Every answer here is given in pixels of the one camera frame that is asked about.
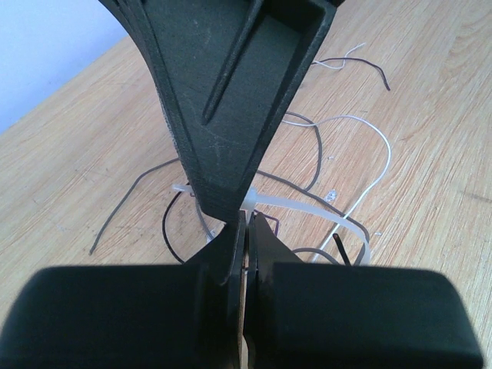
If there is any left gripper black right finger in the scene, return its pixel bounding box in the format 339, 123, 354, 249
245, 214, 484, 368

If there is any dark brown wire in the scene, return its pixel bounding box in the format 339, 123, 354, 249
88, 111, 370, 255

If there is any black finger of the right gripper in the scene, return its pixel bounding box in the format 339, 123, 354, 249
105, 0, 339, 222

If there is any white zip tie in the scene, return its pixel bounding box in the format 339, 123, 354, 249
171, 183, 374, 267

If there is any white thin wire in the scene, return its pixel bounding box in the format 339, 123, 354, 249
282, 42, 393, 264

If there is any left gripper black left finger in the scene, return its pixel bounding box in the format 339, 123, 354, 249
1, 212, 246, 368

